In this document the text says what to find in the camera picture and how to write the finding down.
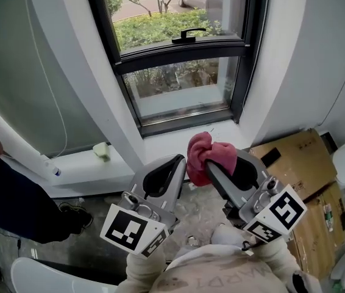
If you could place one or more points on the large brown cardboard box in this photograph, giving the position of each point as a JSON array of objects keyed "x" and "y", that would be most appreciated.
[{"x": 318, "y": 230}]

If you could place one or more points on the green hedge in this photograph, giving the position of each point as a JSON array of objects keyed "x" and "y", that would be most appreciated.
[{"x": 160, "y": 27}]

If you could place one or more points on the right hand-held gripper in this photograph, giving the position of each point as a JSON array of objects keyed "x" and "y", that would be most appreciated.
[{"x": 285, "y": 211}]

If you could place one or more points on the clear plastic bottle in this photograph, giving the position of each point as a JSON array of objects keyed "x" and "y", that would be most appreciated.
[{"x": 52, "y": 168}]

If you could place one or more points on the black window frame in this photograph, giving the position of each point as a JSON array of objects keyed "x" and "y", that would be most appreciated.
[{"x": 178, "y": 52}]

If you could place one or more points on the flattened brown cardboard box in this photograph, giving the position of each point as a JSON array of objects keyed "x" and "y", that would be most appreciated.
[{"x": 300, "y": 160}]

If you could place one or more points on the pink cloth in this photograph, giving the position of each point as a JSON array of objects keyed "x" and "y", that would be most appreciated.
[{"x": 203, "y": 151}]

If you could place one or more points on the person's left forearm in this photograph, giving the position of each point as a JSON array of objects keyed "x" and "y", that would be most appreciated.
[{"x": 143, "y": 270}]

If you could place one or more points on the clear window glass pane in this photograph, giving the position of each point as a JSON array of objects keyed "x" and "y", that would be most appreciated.
[
  {"x": 148, "y": 14},
  {"x": 178, "y": 84}
]

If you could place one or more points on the person's beige sweater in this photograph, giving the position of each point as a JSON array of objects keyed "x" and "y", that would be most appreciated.
[{"x": 218, "y": 273}]

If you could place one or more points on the person's right forearm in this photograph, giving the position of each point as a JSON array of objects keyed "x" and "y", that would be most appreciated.
[{"x": 274, "y": 253}]

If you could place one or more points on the grey roller blind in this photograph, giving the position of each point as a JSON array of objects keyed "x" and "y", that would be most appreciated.
[{"x": 20, "y": 63}]

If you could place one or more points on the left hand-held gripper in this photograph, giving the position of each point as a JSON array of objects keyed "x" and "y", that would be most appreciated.
[{"x": 126, "y": 228}]

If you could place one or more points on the pale green sponge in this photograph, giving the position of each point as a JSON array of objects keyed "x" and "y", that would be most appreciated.
[{"x": 101, "y": 152}]

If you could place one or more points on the white ceramic basin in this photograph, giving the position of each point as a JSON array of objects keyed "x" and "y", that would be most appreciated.
[{"x": 47, "y": 278}]

